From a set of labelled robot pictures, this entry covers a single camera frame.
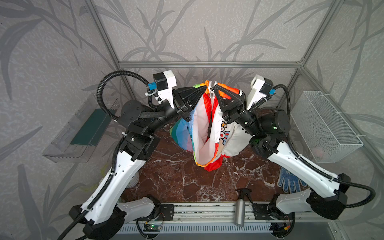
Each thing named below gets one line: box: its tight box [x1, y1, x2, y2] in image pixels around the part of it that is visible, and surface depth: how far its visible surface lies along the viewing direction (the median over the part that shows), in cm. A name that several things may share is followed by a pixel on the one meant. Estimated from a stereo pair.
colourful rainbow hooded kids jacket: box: [169, 80, 252, 172], surface depth 46 cm
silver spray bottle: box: [234, 188, 254, 228], surface depth 75 cm
